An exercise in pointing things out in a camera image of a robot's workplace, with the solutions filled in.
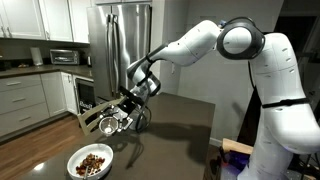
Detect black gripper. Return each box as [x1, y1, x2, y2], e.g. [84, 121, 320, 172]
[99, 99, 138, 133]

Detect white ceramic bowl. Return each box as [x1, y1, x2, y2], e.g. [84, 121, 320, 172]
[66, 142, 115, 180]

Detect black wine cooler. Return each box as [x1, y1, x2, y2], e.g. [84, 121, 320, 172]
[73, 75, 98, 116]

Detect trail mix heap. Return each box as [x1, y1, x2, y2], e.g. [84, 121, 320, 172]
[75, 153, 106, 177]

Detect metal spoon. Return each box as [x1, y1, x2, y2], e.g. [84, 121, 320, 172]
[82, 159, 93, 180]

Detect stainless steel refrigerator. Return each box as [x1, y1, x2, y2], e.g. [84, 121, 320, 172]
[86, 3, 153, 101]

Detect silver toaster oven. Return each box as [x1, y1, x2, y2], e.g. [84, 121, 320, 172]
[49, 48, 81, 66]

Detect dark kitchen countertop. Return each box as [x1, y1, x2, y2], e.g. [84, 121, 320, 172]
[0, 64, 94, 80]

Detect white lower kitchen cabinets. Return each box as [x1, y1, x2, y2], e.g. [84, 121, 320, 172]
[0, 71, 79, 138]

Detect white kitchen cabinets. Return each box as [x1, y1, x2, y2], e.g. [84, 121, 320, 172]
[0, 0, 92, 44]
[0, 71, 79, 138]

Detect white paper towel roll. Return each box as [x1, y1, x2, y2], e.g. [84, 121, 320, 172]
[29, 46, 44, 67]

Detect light wood board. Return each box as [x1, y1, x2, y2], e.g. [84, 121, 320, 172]
[222, 137, 254, 156]

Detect white upper kitchen cabinets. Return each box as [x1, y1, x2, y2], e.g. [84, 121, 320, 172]
[0, 0, 92, 44]

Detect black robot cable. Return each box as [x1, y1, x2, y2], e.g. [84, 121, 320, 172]
[133, 49, 188, 135]

